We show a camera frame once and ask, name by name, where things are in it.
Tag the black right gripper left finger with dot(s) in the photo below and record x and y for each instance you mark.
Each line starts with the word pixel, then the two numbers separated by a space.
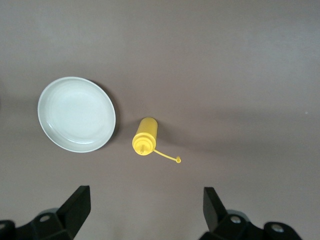
pixel 75 207

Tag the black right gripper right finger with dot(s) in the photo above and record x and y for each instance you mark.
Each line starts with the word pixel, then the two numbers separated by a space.
pixel 215 215

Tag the yellow mustard squeeze bottle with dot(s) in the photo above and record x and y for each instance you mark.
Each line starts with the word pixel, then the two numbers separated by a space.
pixel 146 135

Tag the beige plate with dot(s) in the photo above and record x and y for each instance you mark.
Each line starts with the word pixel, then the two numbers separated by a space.
pixel 76 115

